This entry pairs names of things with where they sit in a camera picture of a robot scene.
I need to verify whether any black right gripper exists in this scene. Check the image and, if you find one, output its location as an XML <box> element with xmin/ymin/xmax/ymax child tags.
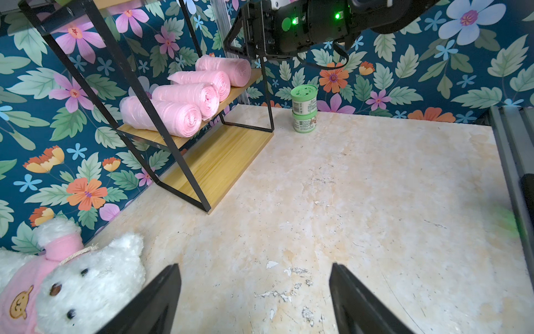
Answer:
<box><xmin>223</xmin><ymin>1</ymin><xmax>309</xmax><ymax>58</ymax></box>

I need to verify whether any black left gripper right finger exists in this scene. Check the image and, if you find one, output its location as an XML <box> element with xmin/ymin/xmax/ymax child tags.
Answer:
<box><xmin>329</xmin><ymin>263</ymin><xmax>413</xmax><ymax>334</ymax></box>

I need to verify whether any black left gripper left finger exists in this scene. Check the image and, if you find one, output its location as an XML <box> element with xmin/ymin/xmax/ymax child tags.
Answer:
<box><xmin>97</xmin><ymin>264</ymin><xmax>182</xmax><ymax>334</ymax></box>

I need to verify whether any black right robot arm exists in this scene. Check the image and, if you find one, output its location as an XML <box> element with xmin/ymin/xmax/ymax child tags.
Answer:
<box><xmin>223</xmin><ymin>0</ymin><xmax>436</xmax><ymax>61</ymax></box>

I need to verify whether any upper green lidded jar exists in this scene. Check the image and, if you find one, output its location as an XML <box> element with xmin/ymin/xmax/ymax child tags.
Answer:
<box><xmin>291</xmin><ymin>84</ymin><xmax>318</xmax><ymax>116</ymax></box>

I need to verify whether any green lidded jar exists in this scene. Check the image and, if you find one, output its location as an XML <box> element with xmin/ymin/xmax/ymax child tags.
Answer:
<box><xmin>291</xmin><ymin>84</ymin><xmax>318</xmax><ymax>116</ymax></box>
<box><xmin>292</xmin><ymin>111</ymin><xmax>318</xmax><ymax>134</ymax></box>

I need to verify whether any white plush bunny pink shirt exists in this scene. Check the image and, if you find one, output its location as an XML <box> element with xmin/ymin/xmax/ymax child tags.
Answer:
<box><xmin>1</xmin><ymin>218</ymin><xmax>146</xmax><ymax>333</ymax></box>

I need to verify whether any lower green lidded jar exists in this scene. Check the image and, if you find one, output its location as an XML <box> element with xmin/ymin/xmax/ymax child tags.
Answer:
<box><xmin>292</xmin><ymin>111</ymin><xmax>318</xmax><ymax>134</ymax></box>

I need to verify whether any wooden shelf black metal frame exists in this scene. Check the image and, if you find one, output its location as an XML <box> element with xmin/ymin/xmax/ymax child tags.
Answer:
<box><xmin>18</xmin><ymin>0</ymin><xmax>276</xmax><ymax>214</ymax></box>

